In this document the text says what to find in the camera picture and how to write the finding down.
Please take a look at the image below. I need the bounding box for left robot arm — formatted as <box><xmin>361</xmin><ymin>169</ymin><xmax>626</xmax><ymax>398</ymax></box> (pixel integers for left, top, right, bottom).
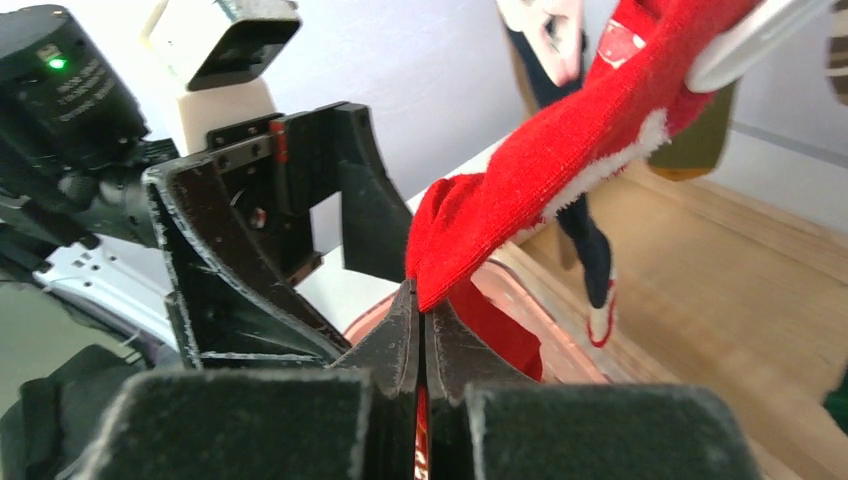
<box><xmin>1</xmin><ymin>1</ymin><xmax>417</xmax><ymax>479</ymax></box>

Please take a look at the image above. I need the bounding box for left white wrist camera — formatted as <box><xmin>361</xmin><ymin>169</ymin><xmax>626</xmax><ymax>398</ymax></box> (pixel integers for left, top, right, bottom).
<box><xmin>139</xmin><ymin>0</ymin><xmax>301</xmax><ymax>156</ymax></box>

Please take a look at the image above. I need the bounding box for red fuzzy sock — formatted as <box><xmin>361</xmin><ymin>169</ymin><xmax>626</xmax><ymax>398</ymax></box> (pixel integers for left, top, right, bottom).
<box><xmin>405</xmin><ymin>1</ymin><xmax>755</xmax><ymax>380</ymax></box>

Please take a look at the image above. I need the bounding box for wooden hanger rack frame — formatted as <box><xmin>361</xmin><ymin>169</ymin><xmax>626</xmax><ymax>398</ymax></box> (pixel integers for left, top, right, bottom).
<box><xmin>490</xmin><ymin>158</ymin><xmax>848</xmax><ymax>480</ymax></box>

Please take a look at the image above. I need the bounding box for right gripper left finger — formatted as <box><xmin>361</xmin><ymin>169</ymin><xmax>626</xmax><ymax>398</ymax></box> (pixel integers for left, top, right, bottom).
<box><xmin>77</xmin><ymin>282</ymin><xmax>424</xmax><ymax>479</ymax></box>

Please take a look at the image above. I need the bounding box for olive striped sock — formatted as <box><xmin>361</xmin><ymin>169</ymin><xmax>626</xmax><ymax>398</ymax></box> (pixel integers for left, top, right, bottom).
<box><xmin>647</xmin><ymin>82</ymin><xmax>737</xmax><ymax>182</ymax></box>

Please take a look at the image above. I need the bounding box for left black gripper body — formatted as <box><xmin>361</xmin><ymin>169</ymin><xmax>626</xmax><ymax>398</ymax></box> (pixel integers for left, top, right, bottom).
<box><xmin>206</xmin><ymin>102</ymin><xmax>411</xmax><ymax>285</ymax></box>

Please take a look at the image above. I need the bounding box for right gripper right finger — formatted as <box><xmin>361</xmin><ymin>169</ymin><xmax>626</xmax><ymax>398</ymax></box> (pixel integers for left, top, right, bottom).
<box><xmin>423</xmin><ymin>304</ymin><xmax>761</xmax><ymax>479</ymax></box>

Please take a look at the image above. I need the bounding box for brown striped sock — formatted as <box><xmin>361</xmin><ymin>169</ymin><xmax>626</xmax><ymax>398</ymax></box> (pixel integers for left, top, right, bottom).
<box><xmin>826</xmin><ymin>1</ymin><xmax>847</xmax><ymax>105</ymax></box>

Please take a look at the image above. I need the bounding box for navy lettered sock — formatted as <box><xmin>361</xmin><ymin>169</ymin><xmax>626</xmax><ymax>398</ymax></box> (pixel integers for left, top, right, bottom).
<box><xmin>506</xmin><ymin>30</ymin><xmax>617</xmax><ymax>348</ymax></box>

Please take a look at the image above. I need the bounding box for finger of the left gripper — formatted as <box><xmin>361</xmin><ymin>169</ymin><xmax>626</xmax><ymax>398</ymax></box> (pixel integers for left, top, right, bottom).
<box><xmin>142</xmin><ymin>157</ymin><xmax>351</xmax><ymax>369</ymax></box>

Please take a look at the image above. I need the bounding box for pink plastic laundry basket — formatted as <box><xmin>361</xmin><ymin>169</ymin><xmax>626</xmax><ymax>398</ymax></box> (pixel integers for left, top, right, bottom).
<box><xmin>343</xmin><ymin>258</ymin><xmax>611</xmax><ymax>386</ymax></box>

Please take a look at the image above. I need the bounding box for white plastic clip hanger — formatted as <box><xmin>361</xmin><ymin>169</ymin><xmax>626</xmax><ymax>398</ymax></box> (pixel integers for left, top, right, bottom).
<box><xmin>496</xmin><ymin>0</ymin><xmax>835</xmax><ymax>93</ymax></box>

